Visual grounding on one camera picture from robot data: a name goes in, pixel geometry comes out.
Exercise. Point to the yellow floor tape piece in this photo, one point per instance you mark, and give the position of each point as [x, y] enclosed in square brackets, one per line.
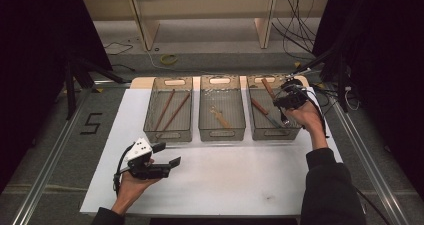
[296, 65]
[97, 90]
[320, 85]

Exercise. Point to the person's left hand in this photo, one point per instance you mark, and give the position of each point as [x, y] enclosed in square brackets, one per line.
[131, 190]

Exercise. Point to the short aluminium floor rail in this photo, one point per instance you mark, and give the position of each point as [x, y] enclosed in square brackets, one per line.
[110, 83]

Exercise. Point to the light wooden furniture leg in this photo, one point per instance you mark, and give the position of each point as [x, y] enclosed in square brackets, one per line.
[266, 28]
[148, 28]

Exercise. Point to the black curtain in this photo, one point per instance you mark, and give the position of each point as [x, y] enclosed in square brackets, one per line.
[33, 51]
[393, 68]

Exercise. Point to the white table cover sheet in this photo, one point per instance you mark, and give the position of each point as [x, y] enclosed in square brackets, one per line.
[216, 185]

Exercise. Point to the brown wooden chopstick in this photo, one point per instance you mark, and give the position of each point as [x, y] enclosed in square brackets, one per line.
[176, 111]
[165, 109]

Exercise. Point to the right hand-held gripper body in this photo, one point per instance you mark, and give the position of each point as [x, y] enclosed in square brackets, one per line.
[295, 95]

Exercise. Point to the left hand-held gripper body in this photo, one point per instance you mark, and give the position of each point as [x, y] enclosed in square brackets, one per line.
[148, 170]

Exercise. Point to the yellow tape roll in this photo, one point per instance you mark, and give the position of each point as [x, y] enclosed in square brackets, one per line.
[163, 61]

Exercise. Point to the person's right hand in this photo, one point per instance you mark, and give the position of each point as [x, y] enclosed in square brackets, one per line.
[308, 118]

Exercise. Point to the smoky clear plastic bin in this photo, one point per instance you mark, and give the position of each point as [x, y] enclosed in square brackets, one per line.
[170, 131]
[230, 101]
[263, 131]

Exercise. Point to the black tripod stand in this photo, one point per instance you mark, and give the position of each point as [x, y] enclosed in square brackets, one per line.
[341, 81]
[70, 91]

